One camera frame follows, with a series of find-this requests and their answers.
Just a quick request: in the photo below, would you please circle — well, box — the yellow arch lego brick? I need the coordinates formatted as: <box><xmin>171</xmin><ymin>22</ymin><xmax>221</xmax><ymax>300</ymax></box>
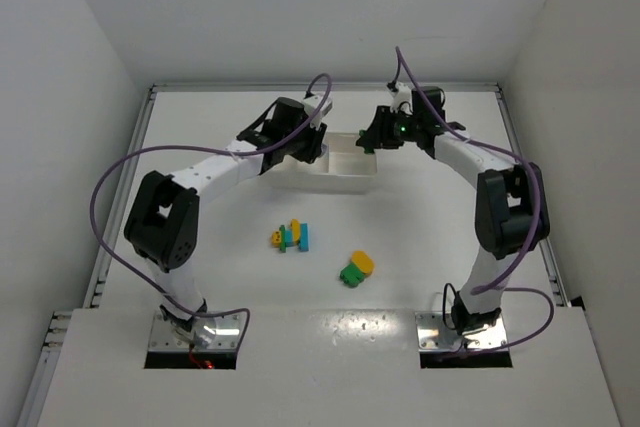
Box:
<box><xmin>290</xmin><ymin>219</ymin><xmax>301</xmax><ymax>244</ymax></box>

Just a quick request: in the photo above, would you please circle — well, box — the yellow face lego piece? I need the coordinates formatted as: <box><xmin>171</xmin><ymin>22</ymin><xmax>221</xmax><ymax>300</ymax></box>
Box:
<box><xmin>271</xmin><ymin>230</ymin><xmax>282</xmax><ymax>248</ymax></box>

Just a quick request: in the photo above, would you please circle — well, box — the blue rectangular lego brick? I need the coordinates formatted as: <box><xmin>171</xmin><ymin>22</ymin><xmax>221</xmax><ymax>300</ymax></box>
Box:
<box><xmin>298</xmin><ymin>223</ymin><xmax>310</xmax><ymax>252</ymax></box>

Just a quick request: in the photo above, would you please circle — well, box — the yellow curved lego brick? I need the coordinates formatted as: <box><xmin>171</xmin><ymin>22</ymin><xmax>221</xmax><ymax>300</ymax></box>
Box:
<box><xmin>351</xmin><ymin>250</ymin><xmax>375</xmax><ymax>277</ymax></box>

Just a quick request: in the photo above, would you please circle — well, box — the small green lego brick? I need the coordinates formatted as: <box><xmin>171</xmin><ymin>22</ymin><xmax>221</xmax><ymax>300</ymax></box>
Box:
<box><xmin>339</xmin><ymin>263</ymin><xmax>366</xmax><ymax>288</ymax></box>

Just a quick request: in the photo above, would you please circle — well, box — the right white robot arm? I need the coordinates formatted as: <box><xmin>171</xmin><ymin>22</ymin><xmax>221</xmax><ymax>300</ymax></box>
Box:
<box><xmin>356</xmin><ymin>81</ymin><xmax>550</xmax><ymax>334</ymax></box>

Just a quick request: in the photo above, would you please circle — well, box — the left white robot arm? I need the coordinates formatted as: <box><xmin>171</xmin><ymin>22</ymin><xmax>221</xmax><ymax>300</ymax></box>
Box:
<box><xmin>124</xmin><ymin>94</ymin><xmax>333</xmax><ymax>334</ymax></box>

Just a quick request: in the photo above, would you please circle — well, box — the white three-compartment tray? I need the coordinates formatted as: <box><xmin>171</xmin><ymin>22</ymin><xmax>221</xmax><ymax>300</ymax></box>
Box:
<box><xmin>264</xmin><ymin>132</ymin><xmax>377</xmax><ymax>194</ymax></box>

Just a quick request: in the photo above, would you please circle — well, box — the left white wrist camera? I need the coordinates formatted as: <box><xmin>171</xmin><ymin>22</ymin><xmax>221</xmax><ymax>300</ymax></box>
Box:
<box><xmin>302</xmin><ymin>94</ymin><xmax>333</xmax><ymax>130</ymax></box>

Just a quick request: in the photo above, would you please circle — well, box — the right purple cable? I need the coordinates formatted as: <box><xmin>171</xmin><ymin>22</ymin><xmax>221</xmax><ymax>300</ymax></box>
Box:
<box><xmin>387</xmin><ymin>45</ymin><xmax>556</xmax><ymax>358</ymax></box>

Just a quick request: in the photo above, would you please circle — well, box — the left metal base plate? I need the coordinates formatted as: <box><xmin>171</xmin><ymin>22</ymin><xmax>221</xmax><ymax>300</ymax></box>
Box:
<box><xmin>147</xmin><ymin>311</ymin><xmax>244</xmax><ymax>354</ymax></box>

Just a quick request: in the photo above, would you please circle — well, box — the metal base plate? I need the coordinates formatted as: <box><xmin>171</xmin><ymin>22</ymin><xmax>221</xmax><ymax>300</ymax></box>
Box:
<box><xmin>147</xmin><ymin>311</ymin><xmax>244</xmax><ymax>354</ymax></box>
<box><xmin>415</xmin><ymin>311</ymin><xmax>508</xmax><ymax>355</ymax></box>

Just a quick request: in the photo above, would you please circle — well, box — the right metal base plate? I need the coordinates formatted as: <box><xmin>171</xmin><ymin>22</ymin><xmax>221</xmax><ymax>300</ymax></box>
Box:
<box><xmin>415</xmin><ymin>311</ymin><xmax>508</xmax><ymax>355</ymax></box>

